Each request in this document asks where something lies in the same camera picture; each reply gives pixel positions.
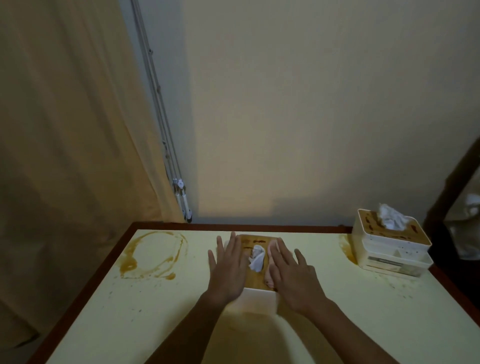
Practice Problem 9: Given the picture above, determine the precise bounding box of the person's left hand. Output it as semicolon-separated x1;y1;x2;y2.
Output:
207;231;251;305

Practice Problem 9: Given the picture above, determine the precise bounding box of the dark wooden furniture frame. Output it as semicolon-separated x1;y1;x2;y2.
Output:
427;136;480;260

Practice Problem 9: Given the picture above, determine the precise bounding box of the person's right forearm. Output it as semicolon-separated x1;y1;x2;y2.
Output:
304;296;400;364

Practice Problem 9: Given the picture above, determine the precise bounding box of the white tissue box with organizer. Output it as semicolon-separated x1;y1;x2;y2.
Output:
351;208;434;278

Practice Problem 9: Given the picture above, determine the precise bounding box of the grey wall pipe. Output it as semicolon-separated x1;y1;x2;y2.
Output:
133;0;194;223
130;0;190;222

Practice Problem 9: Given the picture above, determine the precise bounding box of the crumpled white tissue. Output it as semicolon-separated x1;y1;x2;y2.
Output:
376;203;410;230

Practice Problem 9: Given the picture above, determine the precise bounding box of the white cloth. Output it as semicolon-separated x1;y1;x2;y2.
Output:
445;193;480;260

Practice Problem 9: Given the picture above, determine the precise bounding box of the beige curtain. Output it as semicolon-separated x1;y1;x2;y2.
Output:
0;0;184;349

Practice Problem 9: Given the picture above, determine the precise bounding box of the brown ring stain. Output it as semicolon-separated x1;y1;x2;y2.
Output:
119;230;189;281

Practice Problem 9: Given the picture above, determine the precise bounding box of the person's right hand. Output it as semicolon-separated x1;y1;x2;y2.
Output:
265;238;328;315

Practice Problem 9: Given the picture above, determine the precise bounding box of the person's left forearm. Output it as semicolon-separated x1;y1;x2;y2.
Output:
144;293;241;364

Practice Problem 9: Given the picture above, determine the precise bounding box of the white tissue box wooden lid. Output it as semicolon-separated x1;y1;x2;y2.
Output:
232;234;282;314

